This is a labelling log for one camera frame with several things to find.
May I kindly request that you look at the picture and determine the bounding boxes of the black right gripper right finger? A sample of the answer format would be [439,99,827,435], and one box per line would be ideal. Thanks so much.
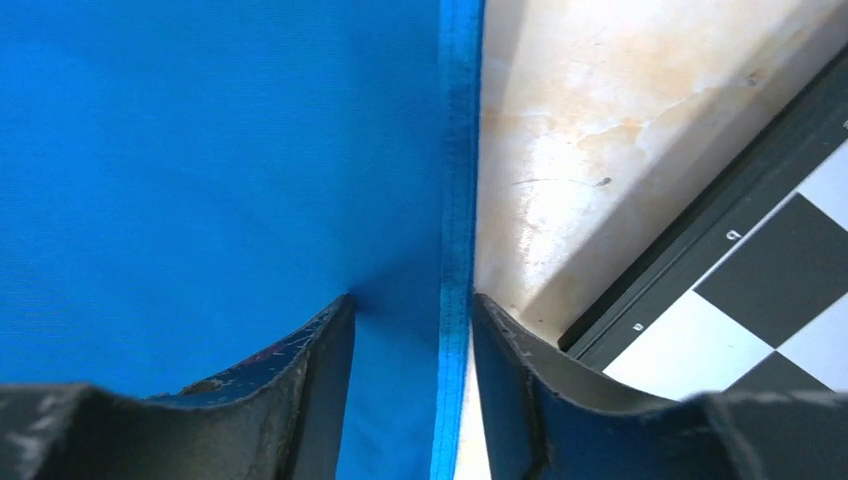
[472,294,847,479]

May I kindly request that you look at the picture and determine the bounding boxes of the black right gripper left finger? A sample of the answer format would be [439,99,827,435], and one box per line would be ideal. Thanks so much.
[1,295,355,479]

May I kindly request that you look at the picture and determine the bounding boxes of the blue cloth napkin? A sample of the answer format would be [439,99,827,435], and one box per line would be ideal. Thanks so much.
[1,1,484,479]

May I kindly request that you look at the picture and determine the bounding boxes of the black white checkerboard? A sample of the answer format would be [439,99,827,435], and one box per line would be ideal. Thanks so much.
[559,52,847,400]

